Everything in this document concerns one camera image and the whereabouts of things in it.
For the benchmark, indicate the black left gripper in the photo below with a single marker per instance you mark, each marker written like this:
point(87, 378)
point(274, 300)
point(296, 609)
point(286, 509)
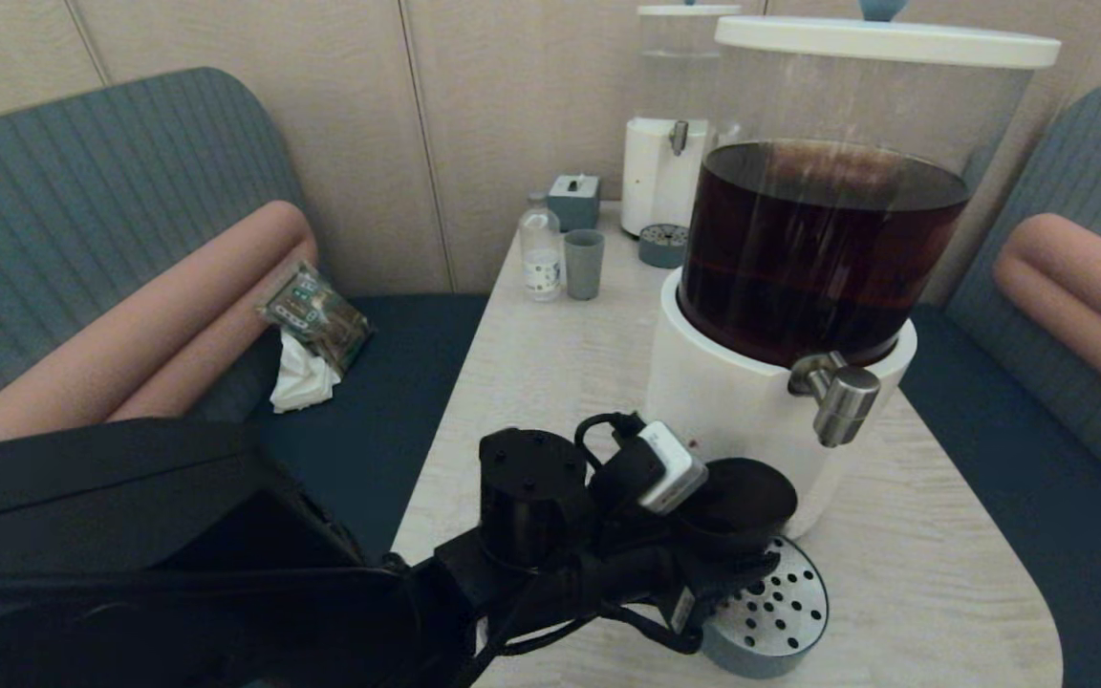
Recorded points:
point(646, 578)

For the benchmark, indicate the black tapered cup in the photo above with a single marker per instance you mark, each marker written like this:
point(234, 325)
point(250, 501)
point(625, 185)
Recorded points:
point(742, 502)

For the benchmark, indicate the steel dispenser tap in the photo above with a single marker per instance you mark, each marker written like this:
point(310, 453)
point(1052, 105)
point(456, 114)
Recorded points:
point(847, 406)

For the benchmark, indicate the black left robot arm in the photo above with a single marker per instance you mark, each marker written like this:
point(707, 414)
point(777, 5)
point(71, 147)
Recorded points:
point(130, 573)

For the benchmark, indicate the grey-blue cup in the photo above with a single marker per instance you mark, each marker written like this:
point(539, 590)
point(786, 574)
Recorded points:
point(584, 268)

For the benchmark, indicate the large blue-grey perforated drip tray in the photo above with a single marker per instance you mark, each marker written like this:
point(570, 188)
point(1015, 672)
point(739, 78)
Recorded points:
point(780, 612)

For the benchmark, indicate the large tea dispenser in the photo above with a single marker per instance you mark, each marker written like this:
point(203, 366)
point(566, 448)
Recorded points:
point(751, 401)

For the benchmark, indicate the dark blue seat cushion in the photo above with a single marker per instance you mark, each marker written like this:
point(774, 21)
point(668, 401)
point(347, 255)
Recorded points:
point(369, 401)
point(1038, 506)

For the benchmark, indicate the small blue-grey drip tray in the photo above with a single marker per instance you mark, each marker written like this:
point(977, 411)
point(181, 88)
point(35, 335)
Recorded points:
point(660, 250)

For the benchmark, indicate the blue-grey napkin box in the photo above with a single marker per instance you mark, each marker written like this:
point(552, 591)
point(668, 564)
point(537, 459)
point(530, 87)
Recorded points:
point(573, 202)

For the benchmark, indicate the small clear water dispenser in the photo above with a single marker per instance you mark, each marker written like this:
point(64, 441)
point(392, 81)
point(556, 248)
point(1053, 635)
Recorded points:
point(651, 172)

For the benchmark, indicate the pink bolster cushion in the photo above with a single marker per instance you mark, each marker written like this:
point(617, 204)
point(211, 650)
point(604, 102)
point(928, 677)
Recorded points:
point(1086, 296)
point(130, 344)

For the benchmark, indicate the crumpled white tissue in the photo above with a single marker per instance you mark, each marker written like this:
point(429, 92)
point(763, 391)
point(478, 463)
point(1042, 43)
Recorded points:
point(302, 382)

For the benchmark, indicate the green patterned snack packet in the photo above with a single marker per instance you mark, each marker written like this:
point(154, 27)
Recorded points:
point(316, 315)

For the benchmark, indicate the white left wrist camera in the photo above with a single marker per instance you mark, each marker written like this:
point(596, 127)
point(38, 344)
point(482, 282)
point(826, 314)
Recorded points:
point(675, 468)

